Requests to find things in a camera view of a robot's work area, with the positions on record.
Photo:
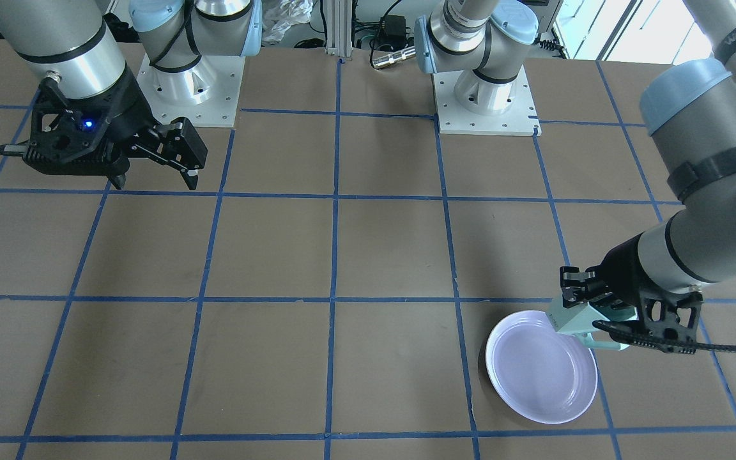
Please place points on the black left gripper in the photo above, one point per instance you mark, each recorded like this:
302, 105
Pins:
617, 267

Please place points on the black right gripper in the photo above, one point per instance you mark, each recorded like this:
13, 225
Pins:
126, 114

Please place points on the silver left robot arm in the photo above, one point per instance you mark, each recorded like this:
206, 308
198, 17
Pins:
690, 114

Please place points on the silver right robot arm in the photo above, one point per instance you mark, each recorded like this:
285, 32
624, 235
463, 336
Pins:
74, 38

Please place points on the lavender round plate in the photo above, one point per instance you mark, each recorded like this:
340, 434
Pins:
545, 376

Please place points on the silver metal cylinder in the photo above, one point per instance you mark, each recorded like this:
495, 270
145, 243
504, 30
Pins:
393, 58

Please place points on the black power adapter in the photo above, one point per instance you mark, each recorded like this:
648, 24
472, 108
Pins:
393, 27

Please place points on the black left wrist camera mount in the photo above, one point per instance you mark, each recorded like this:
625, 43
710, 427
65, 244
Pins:
669, 323

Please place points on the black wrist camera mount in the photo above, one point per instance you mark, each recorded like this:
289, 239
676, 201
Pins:
63, 136
669, 323

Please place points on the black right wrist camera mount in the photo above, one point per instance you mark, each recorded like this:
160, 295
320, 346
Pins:
63, 136

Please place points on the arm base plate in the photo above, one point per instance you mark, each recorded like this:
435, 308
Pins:
468, 105
207, 95

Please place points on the aluminium frame post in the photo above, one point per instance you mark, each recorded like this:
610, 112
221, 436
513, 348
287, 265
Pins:
338, 17

